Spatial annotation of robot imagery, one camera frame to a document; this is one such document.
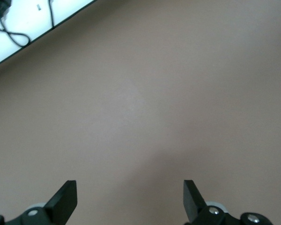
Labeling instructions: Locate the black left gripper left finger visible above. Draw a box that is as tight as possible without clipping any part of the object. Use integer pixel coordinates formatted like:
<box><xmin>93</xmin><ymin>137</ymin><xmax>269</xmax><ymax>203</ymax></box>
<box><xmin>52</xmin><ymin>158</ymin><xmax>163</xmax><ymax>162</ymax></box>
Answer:
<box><xmin>0</xmin><ymin>180</ymin><xmax>78</xmax><ymax>225</ymax></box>

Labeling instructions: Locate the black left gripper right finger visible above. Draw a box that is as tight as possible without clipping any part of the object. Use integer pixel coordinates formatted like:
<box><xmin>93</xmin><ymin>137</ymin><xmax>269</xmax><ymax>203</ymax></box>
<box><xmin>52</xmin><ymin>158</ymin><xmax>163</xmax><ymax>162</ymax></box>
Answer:
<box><xmin>183</xmin><ymin>180</ymin><xmax>272</xmax><ymax>225</ymax></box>

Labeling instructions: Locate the black power adapter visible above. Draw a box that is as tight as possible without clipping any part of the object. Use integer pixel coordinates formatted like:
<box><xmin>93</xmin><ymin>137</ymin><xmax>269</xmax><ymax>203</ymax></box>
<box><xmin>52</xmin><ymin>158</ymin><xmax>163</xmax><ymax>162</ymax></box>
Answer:
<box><xmin>0</xmin><ymin>0</ymin><xmax>13</xmax><ymax>17</ymax></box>

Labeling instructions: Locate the black floor cable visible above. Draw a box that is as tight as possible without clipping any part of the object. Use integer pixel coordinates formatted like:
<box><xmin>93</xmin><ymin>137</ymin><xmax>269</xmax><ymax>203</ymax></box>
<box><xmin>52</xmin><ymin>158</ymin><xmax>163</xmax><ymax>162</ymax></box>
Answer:
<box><xmin>47</xmin><ymin>0</ymin><xmax>56</xmax><ymax>30</ymax></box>
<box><xmin>0</xmin><ymin>14</ymin><xmax>30</xmax><ymax>47</ymax></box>

